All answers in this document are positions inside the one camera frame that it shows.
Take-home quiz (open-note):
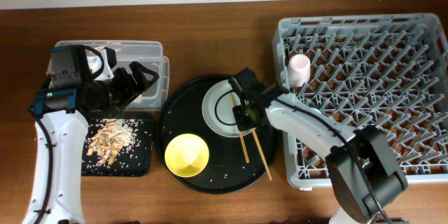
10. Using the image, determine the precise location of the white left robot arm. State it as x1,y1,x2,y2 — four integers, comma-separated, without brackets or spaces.
23,45,160,223

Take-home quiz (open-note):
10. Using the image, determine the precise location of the clear plastic bin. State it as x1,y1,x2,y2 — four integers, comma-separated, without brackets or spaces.
47,39,171,111

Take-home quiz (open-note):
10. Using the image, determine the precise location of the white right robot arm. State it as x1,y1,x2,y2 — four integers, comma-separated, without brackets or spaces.
228,69,408,223

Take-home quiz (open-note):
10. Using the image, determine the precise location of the grey plate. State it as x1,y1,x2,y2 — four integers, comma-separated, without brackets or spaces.
202,79,239,138

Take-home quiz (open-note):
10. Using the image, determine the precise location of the wooden chopstick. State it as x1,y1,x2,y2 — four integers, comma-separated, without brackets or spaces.
251,128,272,181
229,92,250,164

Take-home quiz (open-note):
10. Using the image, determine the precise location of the pink cup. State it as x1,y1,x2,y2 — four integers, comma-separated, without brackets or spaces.
287,54,311,88

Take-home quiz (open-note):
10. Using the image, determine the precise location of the food scraps and rice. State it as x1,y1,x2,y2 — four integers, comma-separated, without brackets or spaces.
85,119,143,169

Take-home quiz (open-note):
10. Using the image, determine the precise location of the black rectangular tray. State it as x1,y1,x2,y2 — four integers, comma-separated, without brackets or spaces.
81,111,155,177

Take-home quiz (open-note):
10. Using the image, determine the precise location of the yellow bowl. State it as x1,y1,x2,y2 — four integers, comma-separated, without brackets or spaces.
164,134,209,178

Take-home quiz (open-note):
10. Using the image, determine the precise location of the grey dishwasher rack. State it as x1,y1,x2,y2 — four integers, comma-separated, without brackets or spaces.
272,13,447,184

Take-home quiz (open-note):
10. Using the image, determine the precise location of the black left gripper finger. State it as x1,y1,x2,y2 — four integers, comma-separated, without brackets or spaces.
129,61,159,93
115,92,142,111

